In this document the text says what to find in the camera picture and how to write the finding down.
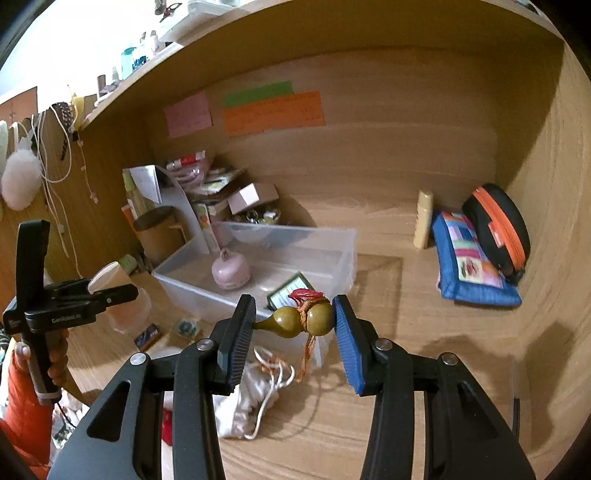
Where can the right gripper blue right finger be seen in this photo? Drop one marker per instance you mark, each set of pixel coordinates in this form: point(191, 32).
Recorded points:
point(466, 435)

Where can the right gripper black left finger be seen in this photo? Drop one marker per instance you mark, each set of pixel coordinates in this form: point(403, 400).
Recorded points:
point(120, 436)

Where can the white drawstring cloth pouch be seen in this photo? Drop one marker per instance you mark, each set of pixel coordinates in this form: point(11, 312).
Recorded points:
point(240, 414)

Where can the blue Max staples box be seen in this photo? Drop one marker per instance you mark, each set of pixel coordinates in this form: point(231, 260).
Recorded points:
point(150, 335)

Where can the white pillar candle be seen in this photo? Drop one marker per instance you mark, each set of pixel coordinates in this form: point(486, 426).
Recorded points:
point(127, 305)

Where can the olive green gourd charm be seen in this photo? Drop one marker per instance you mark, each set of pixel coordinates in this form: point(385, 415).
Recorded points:
point(311, 314)

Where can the orange sleeve left forearm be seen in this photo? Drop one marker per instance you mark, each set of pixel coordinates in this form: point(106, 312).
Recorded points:
point(27, 424)

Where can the left hand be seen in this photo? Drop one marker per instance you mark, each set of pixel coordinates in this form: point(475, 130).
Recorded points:
point(58, 370)

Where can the clear plastic storage bin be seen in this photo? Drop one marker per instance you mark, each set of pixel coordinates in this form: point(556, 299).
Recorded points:
point(326, 257)

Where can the pink round macaron case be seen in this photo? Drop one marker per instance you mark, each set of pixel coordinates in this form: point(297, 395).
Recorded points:
point(230, 270)

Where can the green framed card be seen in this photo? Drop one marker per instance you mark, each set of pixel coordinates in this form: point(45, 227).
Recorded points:
point(280, 296)

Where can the white fluffy pompom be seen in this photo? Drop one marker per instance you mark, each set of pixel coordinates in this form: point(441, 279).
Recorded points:
point(21, 180)

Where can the brown ceramic mug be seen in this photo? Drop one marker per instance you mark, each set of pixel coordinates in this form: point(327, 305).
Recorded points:
point(159, 233)

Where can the clear glass bowl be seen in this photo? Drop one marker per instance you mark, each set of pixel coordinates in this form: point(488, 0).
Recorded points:
point(253, 226)

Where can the white paper file holder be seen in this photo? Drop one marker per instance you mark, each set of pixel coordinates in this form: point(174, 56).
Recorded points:
point(158, 186)

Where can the blue patchwork fabric pouch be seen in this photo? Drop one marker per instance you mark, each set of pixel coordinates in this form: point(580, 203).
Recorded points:
point(466, 275)

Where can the fruit print paper box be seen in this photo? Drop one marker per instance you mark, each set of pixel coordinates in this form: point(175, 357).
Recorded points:
point(204, 222)

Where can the small pink white box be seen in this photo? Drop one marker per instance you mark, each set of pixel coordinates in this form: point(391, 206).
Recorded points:
point(251, 196)

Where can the cream sunscreen bottle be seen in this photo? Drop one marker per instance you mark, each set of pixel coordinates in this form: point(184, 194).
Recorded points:
point(425, 208)

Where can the black orange zipper case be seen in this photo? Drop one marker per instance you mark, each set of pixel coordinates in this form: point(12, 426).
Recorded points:
point(500, 229)

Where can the pink sticky note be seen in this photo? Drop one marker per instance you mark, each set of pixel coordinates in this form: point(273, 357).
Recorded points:
point(188, 115)

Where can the green sticky note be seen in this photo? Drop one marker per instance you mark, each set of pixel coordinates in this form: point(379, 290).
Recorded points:
point(257, 94)

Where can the orange sticky note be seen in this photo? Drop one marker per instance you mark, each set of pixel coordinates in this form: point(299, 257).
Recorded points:
point(300, 110)

